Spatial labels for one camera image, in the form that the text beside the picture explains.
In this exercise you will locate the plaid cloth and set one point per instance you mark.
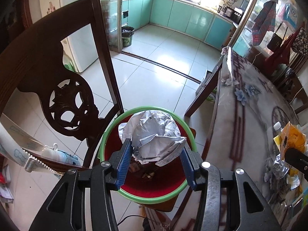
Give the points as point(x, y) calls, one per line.
point(263, 21)

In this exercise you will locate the light blue case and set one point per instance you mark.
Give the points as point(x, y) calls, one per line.
point(68, 158)

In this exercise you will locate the dark carved wooden chair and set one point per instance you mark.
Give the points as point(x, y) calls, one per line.
point(36, 60)

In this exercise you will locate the crumpled silver wrapper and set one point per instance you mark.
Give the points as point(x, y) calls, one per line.
point(279, 168)

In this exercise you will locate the black patterned bag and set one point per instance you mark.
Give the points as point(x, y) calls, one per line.
point(300, 41)

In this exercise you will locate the clear plastic bottle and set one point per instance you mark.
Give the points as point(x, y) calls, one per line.
point(277, 125)

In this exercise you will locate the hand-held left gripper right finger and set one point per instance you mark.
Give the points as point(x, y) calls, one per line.
point(189, 166)

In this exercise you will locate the dark red garment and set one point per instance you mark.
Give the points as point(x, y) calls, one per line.
point(282, 50)

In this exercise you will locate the teal kitchen cabinets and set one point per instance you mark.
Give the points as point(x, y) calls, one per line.
point(182, 14)

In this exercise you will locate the red bin with green rim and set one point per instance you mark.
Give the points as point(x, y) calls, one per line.
point(154, 187)

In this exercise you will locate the yellow plastic bag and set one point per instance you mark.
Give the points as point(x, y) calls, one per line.
point(293, 134)

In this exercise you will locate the plain wooden chair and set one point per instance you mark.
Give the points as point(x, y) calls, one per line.
point(297, 89)

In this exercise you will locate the black hanging bag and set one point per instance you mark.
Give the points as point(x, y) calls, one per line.
point(274, 42)

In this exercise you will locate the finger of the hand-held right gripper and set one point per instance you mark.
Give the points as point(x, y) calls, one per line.
point(298, 161)

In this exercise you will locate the glass sliding door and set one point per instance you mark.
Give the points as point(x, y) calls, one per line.
point(113, 16)
point(250, 0)

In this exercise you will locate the white paper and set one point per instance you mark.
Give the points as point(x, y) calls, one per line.
point(154, 134)

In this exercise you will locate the green plastic stool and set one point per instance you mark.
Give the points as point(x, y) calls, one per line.
point(68, 65)

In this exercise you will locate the floral printed tablecloth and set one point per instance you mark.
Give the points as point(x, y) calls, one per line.
point(252, 125)

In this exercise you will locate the black kitchen bin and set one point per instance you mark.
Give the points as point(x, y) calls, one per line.
point(128, 32)

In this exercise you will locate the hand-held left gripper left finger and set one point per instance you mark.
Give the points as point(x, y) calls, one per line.
point(125, 161)

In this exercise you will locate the white refrigerator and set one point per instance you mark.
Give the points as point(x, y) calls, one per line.
point(81, 50)

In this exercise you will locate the white ceramic cup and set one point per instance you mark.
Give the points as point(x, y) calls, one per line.
point(49, 152)

